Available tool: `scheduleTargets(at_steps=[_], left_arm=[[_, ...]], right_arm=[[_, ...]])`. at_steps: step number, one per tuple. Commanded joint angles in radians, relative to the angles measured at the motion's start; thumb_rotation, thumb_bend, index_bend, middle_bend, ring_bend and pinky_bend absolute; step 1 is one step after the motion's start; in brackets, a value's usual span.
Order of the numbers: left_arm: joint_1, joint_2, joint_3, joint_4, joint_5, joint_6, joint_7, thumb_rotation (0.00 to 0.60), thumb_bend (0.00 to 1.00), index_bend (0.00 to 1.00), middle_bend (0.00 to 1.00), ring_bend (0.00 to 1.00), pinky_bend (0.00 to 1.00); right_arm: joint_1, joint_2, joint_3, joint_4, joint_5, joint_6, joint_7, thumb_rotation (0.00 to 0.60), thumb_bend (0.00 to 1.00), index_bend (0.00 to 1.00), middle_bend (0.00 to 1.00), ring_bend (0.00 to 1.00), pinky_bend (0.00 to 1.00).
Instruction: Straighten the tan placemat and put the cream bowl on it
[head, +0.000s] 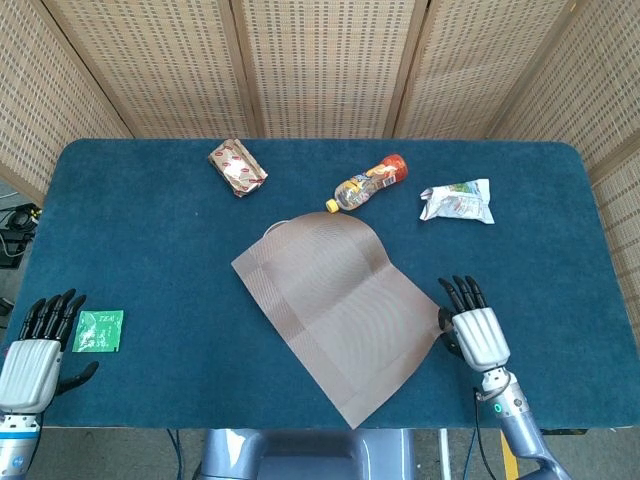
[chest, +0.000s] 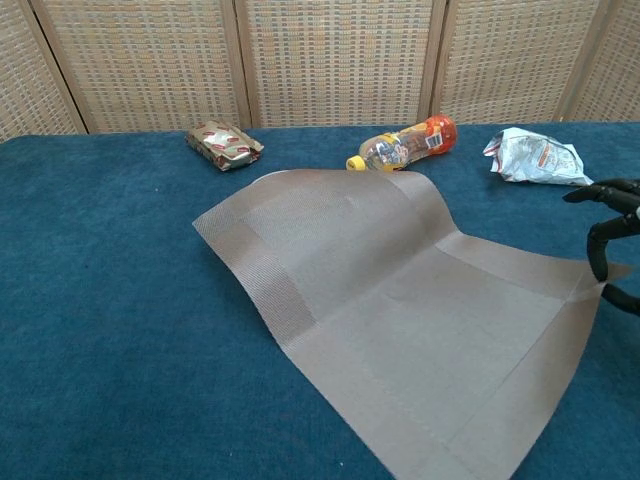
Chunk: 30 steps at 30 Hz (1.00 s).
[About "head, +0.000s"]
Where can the white table leg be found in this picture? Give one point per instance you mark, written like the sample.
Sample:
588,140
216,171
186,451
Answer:
444,455

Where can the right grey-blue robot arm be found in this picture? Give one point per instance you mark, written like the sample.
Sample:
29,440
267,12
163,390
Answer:
520,430

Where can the green tea packet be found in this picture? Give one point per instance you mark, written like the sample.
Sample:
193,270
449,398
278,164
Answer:
97,332

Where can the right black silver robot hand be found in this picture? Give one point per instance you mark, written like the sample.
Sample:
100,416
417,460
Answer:
480,337

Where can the blue felt table cover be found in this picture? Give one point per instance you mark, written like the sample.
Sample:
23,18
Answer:
150,240

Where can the brown woven placemat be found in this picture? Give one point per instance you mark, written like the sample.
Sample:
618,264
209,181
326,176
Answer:
340,320

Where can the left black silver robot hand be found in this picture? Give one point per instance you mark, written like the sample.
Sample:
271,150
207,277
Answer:
27,372

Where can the gold crumpled snack wrapper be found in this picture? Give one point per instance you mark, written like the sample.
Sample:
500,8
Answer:
237,167

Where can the plastic bottle orange label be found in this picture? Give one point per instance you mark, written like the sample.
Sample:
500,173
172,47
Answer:
365,182

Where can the bamboo screen panel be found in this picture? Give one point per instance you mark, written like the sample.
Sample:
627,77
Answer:
325,65
40,100
625,225
165,65
475,65
590,85

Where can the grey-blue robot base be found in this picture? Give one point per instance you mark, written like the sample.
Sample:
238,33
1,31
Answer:
300,455

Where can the white crumpled snack bag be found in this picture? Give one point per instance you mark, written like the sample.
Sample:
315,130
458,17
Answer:
457,202

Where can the white bowl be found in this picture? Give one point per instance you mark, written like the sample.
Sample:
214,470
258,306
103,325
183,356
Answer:
272,229

